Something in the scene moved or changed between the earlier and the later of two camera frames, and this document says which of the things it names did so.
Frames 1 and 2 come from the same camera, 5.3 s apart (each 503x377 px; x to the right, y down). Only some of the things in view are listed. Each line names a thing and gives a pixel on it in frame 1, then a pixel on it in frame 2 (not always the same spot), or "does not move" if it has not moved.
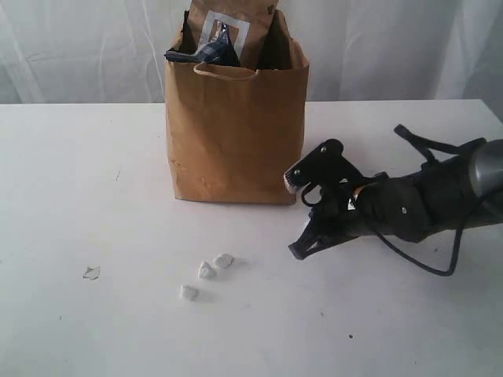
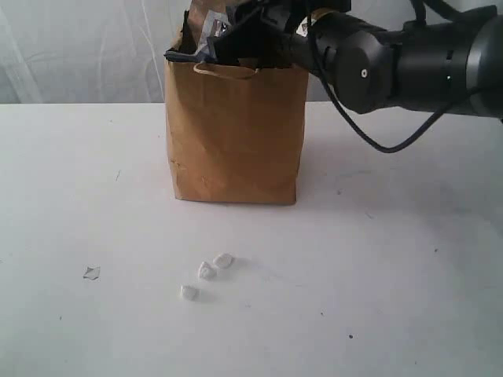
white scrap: [223, 261] does not move
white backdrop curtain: [75, 52] does not move
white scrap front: [189, 293] does not move
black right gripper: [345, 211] to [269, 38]
